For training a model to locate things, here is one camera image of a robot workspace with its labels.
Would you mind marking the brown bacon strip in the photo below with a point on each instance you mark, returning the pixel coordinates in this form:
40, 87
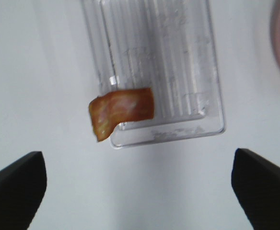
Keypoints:
108, 111

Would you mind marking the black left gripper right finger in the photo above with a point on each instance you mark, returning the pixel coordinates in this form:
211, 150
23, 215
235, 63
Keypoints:
256, 184

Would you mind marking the clear left plastic tray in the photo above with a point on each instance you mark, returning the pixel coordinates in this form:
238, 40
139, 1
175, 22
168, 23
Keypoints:
165, 45

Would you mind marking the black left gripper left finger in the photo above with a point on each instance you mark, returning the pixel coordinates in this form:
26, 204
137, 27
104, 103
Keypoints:
22, 187

